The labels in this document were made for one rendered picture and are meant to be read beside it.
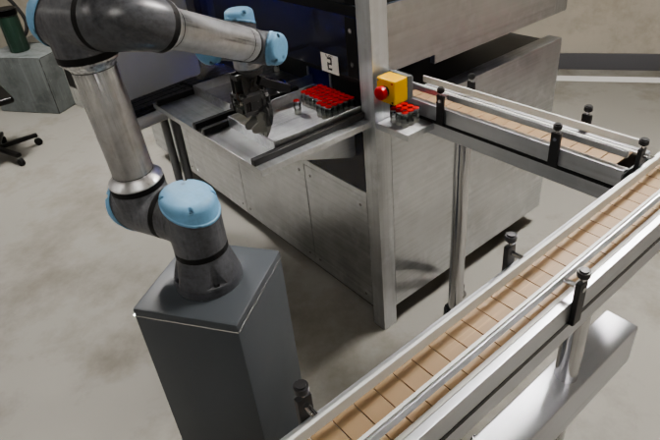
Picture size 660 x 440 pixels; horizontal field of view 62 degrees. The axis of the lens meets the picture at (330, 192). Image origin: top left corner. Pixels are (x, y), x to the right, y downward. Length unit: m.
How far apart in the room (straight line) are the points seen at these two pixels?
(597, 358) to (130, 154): 1.12
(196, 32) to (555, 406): 1.05
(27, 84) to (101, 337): 2.83
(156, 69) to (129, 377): 1.20
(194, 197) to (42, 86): 3.73
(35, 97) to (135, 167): 3.75
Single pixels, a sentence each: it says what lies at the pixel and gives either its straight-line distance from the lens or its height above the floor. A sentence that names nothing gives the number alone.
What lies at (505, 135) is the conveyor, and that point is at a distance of 1.50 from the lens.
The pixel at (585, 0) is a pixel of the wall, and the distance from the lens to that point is 4.52.
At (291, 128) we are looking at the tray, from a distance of 1.68.
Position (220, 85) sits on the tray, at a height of 0.88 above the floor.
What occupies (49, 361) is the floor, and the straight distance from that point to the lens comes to 2.48.
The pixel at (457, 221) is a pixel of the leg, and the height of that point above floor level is 0.54.
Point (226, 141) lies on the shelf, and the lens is 1.66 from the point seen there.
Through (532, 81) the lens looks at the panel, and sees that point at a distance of 2.31.
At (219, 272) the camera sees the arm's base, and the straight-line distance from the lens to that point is 1.21.
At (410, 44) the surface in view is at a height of 1.08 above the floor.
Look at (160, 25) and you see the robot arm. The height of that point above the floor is 1.36.
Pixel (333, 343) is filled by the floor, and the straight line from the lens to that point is 2.16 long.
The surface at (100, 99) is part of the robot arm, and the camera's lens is 1.13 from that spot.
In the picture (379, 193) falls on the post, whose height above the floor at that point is 0.62.
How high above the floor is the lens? 1.59
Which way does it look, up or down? 32 degrees down
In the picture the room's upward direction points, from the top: 6 degrees counter-clockwise
